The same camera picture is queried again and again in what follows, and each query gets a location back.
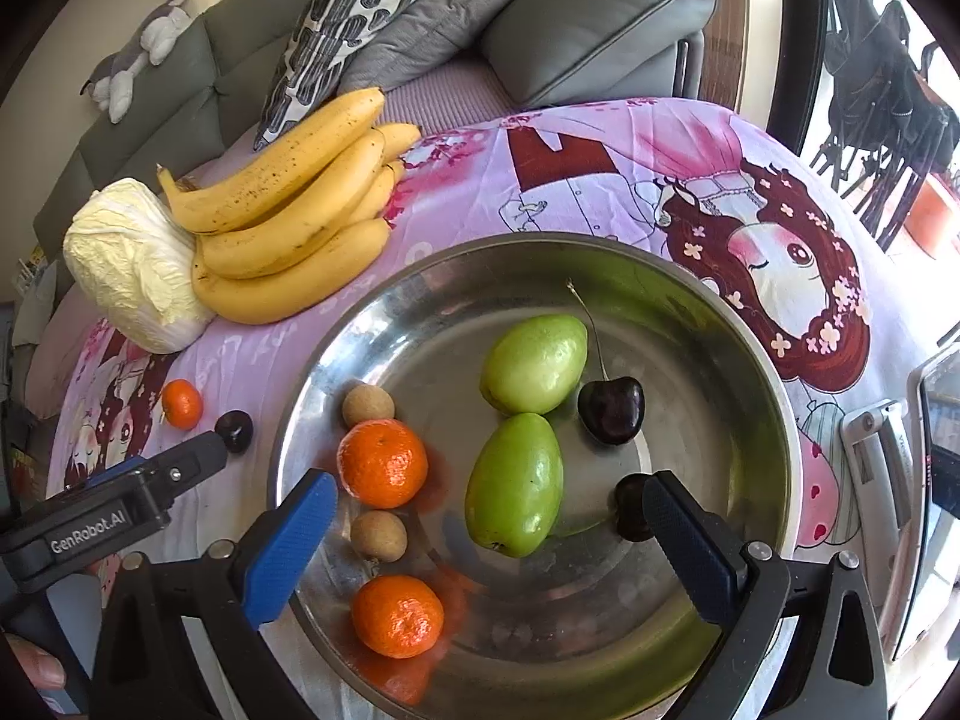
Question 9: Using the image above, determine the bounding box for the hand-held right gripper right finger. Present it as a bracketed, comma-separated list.
[641, 469, 890, 720]

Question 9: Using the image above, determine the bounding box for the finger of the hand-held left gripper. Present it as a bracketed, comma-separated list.
[146, 431, 230, 502]
[82, 456, 147, 494]

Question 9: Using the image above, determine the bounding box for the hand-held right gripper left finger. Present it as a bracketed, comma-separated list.
[90, 467, 340, 720]

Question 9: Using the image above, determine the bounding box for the dark cherry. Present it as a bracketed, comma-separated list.
[613, 472, 661, 543]
[566, 279, 646, 446]
[214, 409, 254, 455]

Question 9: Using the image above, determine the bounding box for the brown longan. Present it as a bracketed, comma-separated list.
[342, 382, 396, 428]
[350, 510, 410, 562]

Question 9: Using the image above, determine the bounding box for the green jujube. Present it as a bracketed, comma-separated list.
[463, 412, 565, 558]
[478, 313, 590, 416]

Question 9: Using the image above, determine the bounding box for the stainless steel bowl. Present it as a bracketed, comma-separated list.
[268, 234, 802, 720]

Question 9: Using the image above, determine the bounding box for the person's left hand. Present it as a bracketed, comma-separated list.
[0, 634, 68, 698]

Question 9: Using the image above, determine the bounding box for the orange tangerine with stem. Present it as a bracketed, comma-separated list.
[161, 379, 204, 431]

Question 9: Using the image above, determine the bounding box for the yellow banana bunch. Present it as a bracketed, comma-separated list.
[156, 87, 422, 326]

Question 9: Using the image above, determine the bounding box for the napa cabbage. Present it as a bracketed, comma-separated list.
[62, 178, 215, 355]

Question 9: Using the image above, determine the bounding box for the silver phone stand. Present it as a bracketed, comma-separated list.
[840, 401, 935, 593]

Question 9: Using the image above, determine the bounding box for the printed blanket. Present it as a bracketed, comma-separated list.
[64, 97, 931, 720]

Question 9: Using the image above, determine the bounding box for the grey sofa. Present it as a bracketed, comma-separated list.
[30, 0, 353, 263]

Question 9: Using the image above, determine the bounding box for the orange flower pot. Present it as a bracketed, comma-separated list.
[904, 172, 960, 260]

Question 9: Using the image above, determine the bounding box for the grey and white plush toy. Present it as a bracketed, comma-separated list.
[79, 0, 194, 125]

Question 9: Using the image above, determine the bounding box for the black and white patterned pillow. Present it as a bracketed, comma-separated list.
[253, 0, 455, 151]

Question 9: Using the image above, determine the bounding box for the black folded stroller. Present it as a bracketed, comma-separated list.
[806, 0, 960, 252]

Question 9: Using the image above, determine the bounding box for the grey leather cushion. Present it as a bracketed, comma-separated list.
[480, 0, 719, 110]

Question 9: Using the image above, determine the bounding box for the grey fabric pillow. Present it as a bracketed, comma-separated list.
[337, 0, 567, 95]

